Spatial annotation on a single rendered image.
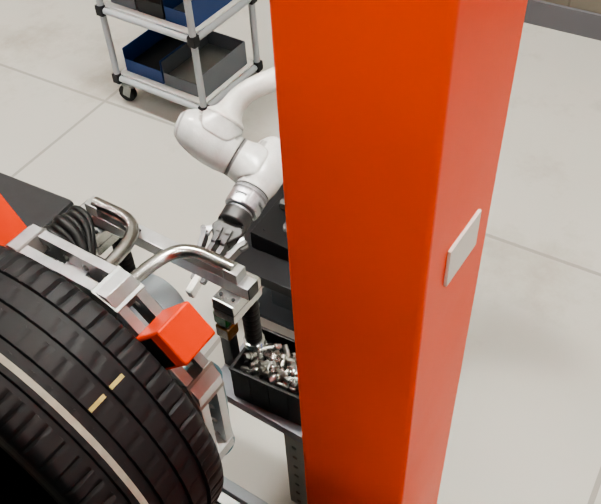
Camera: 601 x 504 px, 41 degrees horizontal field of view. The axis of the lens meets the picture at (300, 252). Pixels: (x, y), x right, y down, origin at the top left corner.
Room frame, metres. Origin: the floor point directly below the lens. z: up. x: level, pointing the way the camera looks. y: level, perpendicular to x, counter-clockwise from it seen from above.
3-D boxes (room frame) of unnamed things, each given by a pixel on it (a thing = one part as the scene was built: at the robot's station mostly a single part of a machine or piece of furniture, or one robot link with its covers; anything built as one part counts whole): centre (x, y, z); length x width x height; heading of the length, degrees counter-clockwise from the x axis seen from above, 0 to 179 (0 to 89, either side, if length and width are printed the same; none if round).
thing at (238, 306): (0.97, 0.12, 0.93); 0.09 x 0.05 x 0.05; 144
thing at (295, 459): (1.03, 0.00, 0.21); 0.10 x 0.10 x 0.42; 54
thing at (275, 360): (1.08, 0.06, 0.51); 0.20 x 0.14 x 0.13; 59
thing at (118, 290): (0.90, 0.38, 0.85); 0.54 x 0.07 x 0.54; 54
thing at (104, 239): (1.17, 0.40, 0.93); 0.09 x 0.05 x 0.05; 144
